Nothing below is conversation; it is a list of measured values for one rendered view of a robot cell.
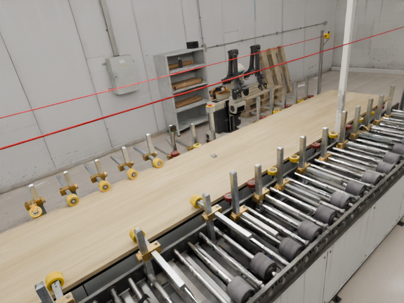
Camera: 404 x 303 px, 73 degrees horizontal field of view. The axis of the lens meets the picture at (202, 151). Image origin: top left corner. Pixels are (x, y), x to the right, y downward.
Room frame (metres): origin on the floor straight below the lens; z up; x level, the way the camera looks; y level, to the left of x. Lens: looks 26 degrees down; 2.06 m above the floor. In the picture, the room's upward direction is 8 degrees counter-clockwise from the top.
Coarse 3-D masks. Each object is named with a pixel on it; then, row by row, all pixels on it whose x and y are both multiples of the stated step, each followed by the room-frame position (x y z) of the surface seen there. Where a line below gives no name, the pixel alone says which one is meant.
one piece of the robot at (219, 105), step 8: (216, 88) 4.50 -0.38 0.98; (224, 88) 4.62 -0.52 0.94; (208, 104) 4.37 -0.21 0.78; (216, 104) 4.23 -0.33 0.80; (224, 104) 4.31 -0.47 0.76; (216, 112) 4.23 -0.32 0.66; (224, 112) 4.31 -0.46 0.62; (216, 120) 4.23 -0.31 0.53; (224, 120) 4.26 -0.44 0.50; (232, 120) 4.31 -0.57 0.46; (240, 120) 4.53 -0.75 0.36; (216, 128) 4.24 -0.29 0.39; (224, 128) 4.29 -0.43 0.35; (232, 128) 4.32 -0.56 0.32
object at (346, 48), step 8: (352, 0) 2.43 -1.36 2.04; (352, 8) 2.43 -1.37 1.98; (352, 16) 2.43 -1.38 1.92; (352, 24) 2.44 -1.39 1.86; (344, 32) 2.46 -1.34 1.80; (344, 40) 2.46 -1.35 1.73; (344, 48) 2.45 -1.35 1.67; (344, 56) 2.44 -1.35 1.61; (344, 64) 2.44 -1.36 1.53; (344, 72) 2.43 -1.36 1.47; (344, 80) 2.43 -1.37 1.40; (344, 88) 2.43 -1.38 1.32; (344, 96) 2.44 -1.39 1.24; (336, 120) 2.46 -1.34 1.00; (336, 128) 2.45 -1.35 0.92
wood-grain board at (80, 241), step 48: (336, 96) 3.50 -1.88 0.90; (384, 96) 3.24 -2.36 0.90; (240, 144) 2.42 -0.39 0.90; (288, 144) 2.28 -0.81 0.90; (96, 192) 1.89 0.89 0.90; (144, 192) 1.80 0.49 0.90; (192, 192) 1.71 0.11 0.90; (0, 240) 1.46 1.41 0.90; (48, 240) 1.39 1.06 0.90; (96, 240) 1.33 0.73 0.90; (0, 288) 1.06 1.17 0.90
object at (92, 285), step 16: (352, 128) 2.80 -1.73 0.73; (320, 144) 2.43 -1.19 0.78; (288, 160) 2.14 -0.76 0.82; (240, 192) 1.80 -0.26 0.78; (224, 208) 1.70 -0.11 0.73; (192, 224) 1.53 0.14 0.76; (160, 240) 1.38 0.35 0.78; (176, 240) 1.44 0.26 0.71; (128, 256) 1.25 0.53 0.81; (112, 272) 1.19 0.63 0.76; (80, 288) 1.09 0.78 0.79; (96, 288) 1.13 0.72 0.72
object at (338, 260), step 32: (384, 192) 1.65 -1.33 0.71; (224, 224) 1.49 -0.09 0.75; (288, 224) 1.44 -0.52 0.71; (352, 224) 1.37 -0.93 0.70; (384, 224) 1.73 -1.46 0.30; (192, 256) 1.28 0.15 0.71; (320, 256) 1.16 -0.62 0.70; (352, 256) 1.43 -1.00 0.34; (128, 288) 1.08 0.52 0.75; (224, 288) 1.02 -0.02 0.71; (256, 288) 0.99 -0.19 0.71; (288, 288) 0.98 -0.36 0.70; (320, 288) 1.19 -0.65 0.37
